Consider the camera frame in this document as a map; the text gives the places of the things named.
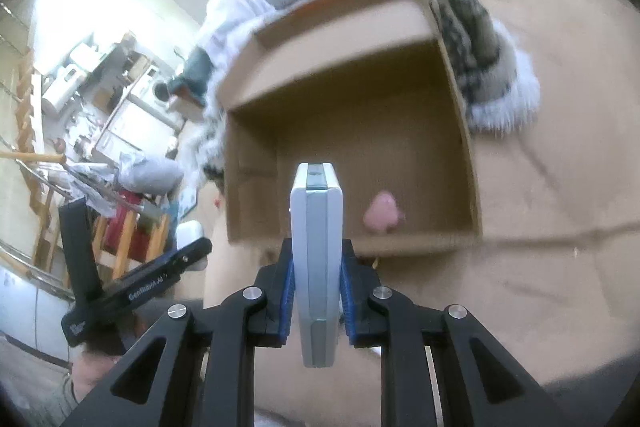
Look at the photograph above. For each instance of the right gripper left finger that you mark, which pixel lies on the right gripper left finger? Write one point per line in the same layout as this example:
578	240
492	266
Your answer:
272	324

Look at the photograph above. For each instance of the grey stuffed bag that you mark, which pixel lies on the grey stuffed bag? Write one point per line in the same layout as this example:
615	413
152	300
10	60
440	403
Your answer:
144	174

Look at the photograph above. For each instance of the cardboard box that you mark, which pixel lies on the cardboard box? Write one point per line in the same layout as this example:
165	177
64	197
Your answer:
365	85

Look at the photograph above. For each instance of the teal cushion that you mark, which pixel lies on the teal cushion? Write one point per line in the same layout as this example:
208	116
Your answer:
191	84

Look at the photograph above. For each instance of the shaggy black white rug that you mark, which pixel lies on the shaggy black white rug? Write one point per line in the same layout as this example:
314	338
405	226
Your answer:
495	78

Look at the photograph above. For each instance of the pink soft toy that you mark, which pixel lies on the pink soft toy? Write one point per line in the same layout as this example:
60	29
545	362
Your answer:
383	215

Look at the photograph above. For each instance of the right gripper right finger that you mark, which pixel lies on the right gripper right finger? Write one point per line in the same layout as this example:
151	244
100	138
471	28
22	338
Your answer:
363	325

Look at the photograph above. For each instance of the white remote control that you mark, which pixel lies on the white remote control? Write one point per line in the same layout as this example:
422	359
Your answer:
317	226

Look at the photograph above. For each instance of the wooden chair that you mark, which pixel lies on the wooden chair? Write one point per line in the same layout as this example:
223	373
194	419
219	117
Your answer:
126	242

